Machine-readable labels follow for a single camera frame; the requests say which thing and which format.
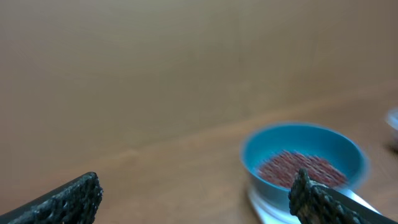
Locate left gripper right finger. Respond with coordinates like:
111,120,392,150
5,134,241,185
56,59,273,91
289,169,397,224

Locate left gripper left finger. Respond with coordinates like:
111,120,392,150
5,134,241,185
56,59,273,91
1,172,103,224

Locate white kitchen scale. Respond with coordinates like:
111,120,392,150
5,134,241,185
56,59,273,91
247,184,381,224

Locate red beans in bowl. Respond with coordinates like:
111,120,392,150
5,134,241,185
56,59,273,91
257,151,347,189

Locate teal bowl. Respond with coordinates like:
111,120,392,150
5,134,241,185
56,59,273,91
240,123,369,212

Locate clear plastic bean container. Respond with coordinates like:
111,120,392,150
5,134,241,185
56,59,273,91
386,108,398,152

